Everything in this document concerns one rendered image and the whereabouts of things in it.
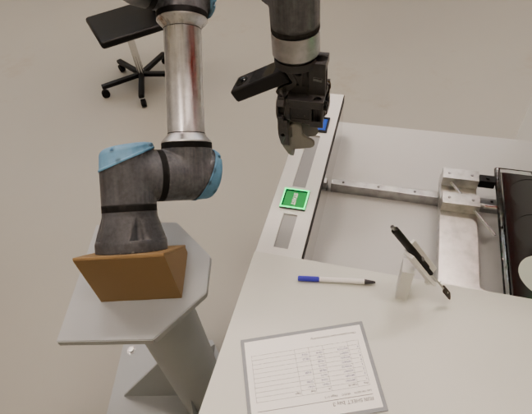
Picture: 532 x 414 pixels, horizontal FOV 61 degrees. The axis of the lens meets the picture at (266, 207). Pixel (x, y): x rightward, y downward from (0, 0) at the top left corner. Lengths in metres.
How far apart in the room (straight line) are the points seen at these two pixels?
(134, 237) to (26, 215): 1.74
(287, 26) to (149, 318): 0.66
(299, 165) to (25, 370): 1.46
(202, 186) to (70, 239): 1.47
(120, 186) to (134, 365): 1.08
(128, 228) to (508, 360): 0.72
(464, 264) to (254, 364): 0.49
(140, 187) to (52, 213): 1.65
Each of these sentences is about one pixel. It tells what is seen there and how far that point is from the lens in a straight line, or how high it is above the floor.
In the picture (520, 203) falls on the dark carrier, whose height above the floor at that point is 0.90.
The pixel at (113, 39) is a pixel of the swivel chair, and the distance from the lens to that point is 2.92.
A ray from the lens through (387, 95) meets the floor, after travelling 2.97.
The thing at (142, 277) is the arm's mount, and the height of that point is 0.91.
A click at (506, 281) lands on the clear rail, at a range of 1.00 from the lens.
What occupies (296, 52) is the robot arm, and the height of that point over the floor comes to 1.33.
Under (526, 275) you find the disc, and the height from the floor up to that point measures 0.90.
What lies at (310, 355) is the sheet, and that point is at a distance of 0.78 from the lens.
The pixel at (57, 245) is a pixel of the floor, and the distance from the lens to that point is 2.43.
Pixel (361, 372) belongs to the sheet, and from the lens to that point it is 0.78.
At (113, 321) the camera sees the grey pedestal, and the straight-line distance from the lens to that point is 1.06.
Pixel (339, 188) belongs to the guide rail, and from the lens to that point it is 1.18.
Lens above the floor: 1.69
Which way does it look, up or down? 48 degrees down
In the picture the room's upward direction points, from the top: 7 degrees counter-clockwise
